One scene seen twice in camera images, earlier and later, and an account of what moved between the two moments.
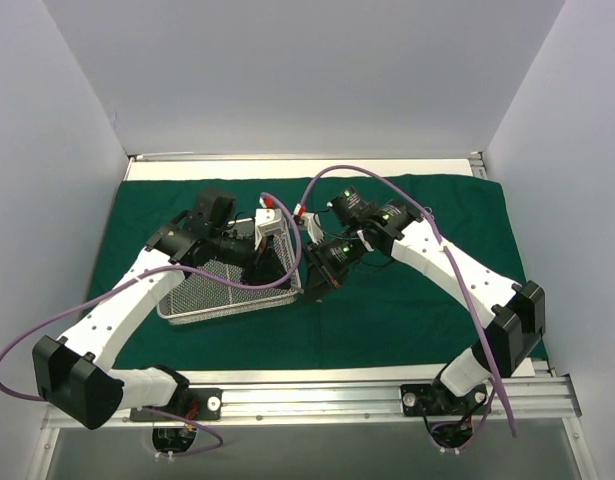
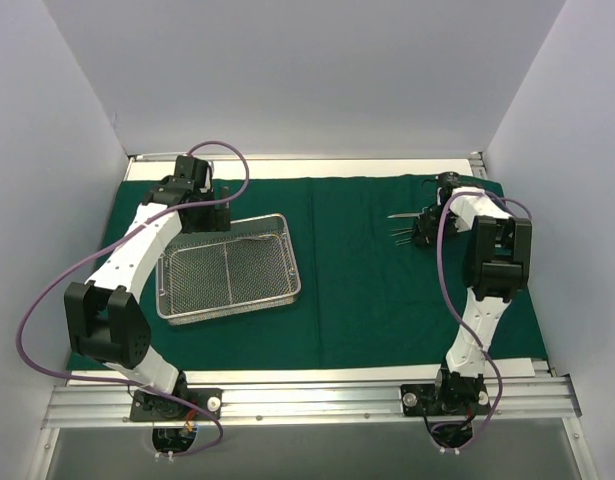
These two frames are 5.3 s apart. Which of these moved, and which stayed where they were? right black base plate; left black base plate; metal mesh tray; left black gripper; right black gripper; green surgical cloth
Moved: right black gripper; left black gripper
Stayed: metal mesh tray; right black base plate; left black base plate; green surgical cloth
